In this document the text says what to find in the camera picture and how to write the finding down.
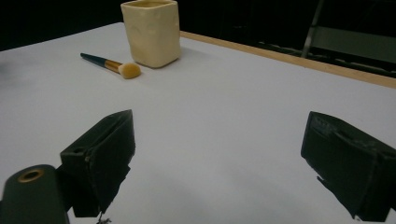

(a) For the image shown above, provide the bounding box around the white metal stand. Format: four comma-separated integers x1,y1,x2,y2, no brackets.
300,0,396,65

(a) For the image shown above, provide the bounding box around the white table sheet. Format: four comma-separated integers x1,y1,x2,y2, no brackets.
0,21,396,224

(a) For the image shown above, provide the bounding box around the cream square cup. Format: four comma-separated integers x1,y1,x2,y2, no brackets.
120,0,182,69

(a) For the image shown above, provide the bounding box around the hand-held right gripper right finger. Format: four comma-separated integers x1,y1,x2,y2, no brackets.
300,111,396,223

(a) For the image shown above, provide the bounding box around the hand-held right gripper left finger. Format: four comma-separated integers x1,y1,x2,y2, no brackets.
60,109,136,218

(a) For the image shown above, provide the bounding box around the makeup brush with dark handle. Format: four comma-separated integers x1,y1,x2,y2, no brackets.
79,52,142,80

